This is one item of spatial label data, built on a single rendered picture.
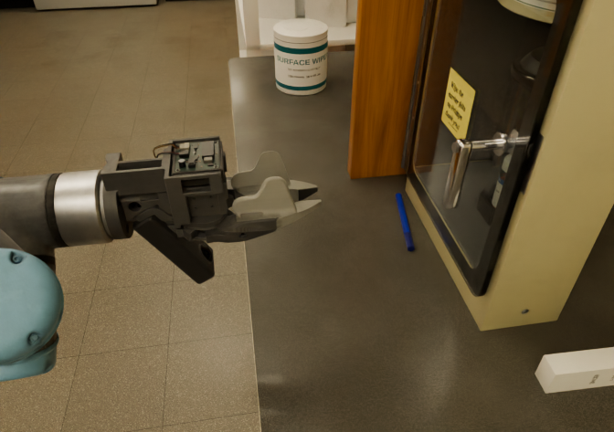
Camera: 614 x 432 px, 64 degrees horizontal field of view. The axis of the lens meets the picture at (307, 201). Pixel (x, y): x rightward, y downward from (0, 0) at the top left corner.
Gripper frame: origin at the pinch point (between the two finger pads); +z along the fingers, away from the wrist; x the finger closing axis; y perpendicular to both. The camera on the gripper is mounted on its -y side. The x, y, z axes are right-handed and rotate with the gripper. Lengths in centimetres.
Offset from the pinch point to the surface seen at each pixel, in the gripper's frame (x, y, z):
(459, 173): -0.5, 2.3, 16.8
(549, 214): -4.9, -1.2, 26.1
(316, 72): 69, -16, 13
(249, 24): 111, -17, -1
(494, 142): -0.1, 5.6, 20.4
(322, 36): 70, -7, 15
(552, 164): -4.9, 5.5, 24.2
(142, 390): 54, -115, -47
